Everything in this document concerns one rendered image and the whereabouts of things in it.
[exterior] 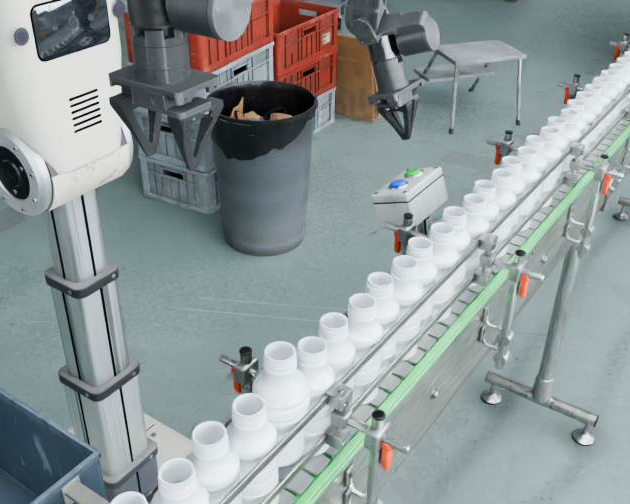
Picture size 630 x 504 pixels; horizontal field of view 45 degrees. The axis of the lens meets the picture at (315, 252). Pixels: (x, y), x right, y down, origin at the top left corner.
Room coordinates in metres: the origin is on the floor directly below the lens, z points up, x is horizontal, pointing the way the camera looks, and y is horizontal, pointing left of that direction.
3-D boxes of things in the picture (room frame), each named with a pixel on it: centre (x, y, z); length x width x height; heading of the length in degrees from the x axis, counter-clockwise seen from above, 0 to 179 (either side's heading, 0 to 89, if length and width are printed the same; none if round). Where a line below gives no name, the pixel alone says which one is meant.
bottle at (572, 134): (1.51, -0.53, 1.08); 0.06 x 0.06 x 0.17
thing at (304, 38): (4.08, 0.21, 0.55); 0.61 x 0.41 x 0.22; 149
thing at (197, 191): (3.43, 0.52, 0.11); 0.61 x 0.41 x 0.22; 152
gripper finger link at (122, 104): (0.78, 0.18, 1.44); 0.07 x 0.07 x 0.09; 56
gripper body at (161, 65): (0.77, 0.16, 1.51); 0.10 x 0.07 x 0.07; 56
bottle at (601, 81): (1.72, -0.66, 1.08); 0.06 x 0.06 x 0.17
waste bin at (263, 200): (2.91, 0.22, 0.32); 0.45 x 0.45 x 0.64
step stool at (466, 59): (4.43, -0.89, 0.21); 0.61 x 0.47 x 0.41; 19
